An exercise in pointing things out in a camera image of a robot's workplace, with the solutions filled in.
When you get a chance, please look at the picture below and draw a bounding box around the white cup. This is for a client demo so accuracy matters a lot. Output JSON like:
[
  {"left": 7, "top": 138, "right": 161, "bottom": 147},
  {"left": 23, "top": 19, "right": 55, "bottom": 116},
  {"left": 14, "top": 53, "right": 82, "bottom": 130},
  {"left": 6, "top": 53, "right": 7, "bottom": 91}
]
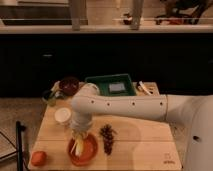
[{"left": 54, "top": 107, "right": 71, "bottom": 125}]

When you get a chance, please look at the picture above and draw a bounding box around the grey sponge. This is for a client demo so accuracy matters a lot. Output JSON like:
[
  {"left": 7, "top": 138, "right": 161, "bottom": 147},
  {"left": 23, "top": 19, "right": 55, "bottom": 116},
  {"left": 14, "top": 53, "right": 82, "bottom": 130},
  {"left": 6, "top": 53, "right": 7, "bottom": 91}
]
[{"left": 109, "top": 83, "right": 125, "bottom": 93}]

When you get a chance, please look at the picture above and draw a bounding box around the white knife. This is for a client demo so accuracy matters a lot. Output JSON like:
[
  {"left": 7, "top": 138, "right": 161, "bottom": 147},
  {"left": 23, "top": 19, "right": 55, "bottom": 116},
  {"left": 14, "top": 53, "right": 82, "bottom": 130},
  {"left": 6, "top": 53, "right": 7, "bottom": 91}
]
[{"left": 139, "top": 81, "right": 152, "bottom": 95}]

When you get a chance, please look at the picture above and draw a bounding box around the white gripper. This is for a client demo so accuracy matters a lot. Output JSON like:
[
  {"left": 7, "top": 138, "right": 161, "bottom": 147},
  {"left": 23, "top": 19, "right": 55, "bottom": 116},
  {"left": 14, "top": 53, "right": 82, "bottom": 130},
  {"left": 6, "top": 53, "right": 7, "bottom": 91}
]
[{"left": 70, "top": 121, "right": 92, "bottom": 139}]

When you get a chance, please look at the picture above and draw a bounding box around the green tray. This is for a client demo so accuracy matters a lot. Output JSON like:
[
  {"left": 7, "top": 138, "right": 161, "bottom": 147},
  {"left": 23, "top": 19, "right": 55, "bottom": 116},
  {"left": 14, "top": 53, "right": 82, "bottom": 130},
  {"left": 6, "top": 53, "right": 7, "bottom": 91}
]
[{"left": 85, "top": 74, "right": 136, "bottom": 96}]

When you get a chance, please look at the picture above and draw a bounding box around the black stand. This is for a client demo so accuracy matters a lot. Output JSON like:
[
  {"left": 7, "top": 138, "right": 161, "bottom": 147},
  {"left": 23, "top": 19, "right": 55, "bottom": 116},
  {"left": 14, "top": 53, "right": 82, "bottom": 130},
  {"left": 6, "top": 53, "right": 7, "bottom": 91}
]
[{"left": 0, "top": 120, "right": 31, "bottom": 171}]

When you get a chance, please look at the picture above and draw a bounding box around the red bowl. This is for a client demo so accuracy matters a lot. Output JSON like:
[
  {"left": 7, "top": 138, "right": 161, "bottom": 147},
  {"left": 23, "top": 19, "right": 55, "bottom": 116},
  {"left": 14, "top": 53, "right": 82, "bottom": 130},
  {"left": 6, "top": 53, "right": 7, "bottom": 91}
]
[{"left": 67, "top": 133, "right": 98, "bottom": 166}]

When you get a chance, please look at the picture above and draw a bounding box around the dark grape bunch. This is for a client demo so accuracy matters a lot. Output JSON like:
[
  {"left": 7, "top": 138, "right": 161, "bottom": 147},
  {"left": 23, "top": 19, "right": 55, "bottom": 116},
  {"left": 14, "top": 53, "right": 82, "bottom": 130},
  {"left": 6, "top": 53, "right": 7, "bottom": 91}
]
[{"left": 99, "top": 124, "right": 116, "bottom": 155}]

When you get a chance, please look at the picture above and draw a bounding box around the orange fruit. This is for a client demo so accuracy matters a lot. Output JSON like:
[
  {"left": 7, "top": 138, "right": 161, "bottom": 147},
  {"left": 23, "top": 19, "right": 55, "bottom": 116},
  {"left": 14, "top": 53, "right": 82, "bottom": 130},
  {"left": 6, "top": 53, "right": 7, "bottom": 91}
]
[{"left": 31, "top": 151, "right": 47, "bottom": 166}]

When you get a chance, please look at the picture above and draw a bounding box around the dark maroon bowl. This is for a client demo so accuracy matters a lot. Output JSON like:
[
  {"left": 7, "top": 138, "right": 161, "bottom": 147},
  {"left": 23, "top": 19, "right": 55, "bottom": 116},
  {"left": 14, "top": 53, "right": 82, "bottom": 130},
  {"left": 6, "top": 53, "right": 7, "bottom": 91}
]
[{"left": 59, "top": 77, "right": 79, "bottom": 96}]

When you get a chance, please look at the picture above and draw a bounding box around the yellow banana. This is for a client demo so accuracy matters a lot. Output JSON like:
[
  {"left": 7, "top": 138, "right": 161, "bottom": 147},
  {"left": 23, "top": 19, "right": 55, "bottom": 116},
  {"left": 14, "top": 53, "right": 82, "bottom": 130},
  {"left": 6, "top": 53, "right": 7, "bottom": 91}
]
[{"left": 71, "top": 134, "right": 85, "bottom": 157}]

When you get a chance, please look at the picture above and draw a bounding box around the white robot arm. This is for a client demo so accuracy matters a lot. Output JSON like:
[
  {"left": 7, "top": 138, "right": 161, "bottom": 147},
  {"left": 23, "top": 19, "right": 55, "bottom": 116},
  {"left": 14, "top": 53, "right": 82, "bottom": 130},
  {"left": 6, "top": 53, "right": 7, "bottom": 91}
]
[{"left": 71, "top": 83, "right": 213, "bottom": 171}]

